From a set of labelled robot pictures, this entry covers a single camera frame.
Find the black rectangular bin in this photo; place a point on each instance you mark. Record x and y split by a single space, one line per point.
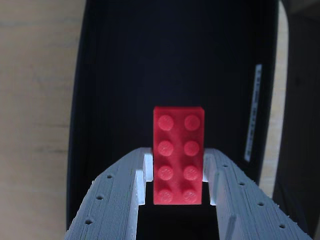
162 55

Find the red lego block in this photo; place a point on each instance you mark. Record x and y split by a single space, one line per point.
178 155

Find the white label sticker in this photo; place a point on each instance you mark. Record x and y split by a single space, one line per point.
253 112

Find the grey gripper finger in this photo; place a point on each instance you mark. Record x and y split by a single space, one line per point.
242 207
112 200

